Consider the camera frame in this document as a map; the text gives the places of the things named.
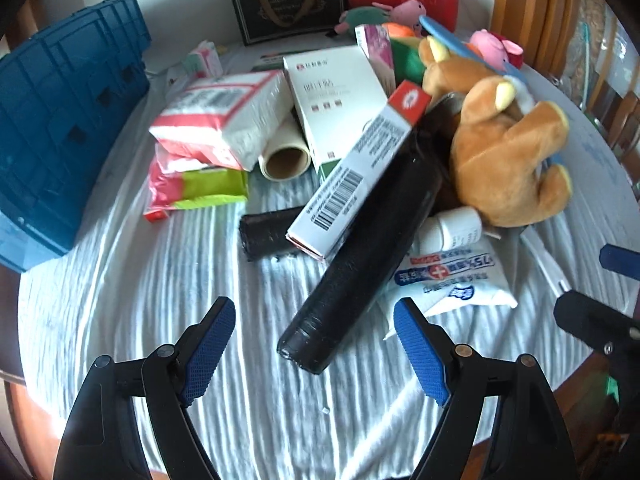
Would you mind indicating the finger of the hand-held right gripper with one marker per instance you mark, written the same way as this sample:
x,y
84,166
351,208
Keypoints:
x,y
590,321
620,261

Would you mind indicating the blue plastic crate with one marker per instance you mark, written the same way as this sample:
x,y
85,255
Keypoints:
x,y
55,135

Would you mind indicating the pink pig plush teal dress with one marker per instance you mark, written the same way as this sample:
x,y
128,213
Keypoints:
x,y
370,16

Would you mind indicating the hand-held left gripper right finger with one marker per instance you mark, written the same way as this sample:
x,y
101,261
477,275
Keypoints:
x,y
422,355

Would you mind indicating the blue plastic strip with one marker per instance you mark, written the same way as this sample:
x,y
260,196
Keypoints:
x,y
450,42

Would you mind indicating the pink green plastic packet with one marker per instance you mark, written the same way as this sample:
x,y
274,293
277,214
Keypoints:
x,y
200,185

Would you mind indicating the white wipes packet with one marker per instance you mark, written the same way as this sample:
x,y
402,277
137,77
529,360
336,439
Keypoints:
x,y
450,280

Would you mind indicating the wooden chair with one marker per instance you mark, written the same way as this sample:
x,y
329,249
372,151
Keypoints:
x,y
617,125

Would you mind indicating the pink pig plush red dress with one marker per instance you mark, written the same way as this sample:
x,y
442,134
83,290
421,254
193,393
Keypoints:
x,y
492,45

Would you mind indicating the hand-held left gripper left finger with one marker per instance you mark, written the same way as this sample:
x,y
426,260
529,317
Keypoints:
x,y
210,350

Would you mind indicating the long red white box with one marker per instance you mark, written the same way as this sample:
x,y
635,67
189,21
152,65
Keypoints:
x,y
350,185

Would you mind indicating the large black cylinder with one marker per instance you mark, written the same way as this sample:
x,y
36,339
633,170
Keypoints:
x,y
360,270

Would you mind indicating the green plush toy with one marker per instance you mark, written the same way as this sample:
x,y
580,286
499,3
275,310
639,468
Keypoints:
x,y
407,60

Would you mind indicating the green striped box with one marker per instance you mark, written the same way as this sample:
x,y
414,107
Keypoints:
x,y
267,62

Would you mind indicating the pastel tissue pack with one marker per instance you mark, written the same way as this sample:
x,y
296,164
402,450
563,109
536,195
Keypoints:
x,y
202,60

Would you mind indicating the small white bottle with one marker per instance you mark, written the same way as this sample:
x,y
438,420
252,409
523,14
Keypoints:
x,y
450,230

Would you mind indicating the red white tissue pack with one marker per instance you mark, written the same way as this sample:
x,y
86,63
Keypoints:
x,y
220,115

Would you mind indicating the pink white box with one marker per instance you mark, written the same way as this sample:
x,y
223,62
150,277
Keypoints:
x,y
377,55

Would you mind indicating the black gift bag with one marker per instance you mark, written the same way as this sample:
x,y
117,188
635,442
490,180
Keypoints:
x,y
285,5

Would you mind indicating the green mop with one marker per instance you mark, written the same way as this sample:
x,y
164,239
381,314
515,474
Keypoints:
x,y
586,40

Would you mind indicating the wooden column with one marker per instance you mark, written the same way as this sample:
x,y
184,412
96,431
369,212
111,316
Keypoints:
x,y
530,10

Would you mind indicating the tall white green box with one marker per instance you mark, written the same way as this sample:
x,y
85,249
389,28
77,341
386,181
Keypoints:
x,y
330,100

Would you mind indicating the flat white red box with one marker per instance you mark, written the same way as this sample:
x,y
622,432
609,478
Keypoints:
x,y
156,215

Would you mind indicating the cream paper roll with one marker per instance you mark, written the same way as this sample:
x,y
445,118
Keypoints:
x,y
285,157

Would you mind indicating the brown plush toy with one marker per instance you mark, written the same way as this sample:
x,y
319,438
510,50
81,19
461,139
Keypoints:
x,y
500,150

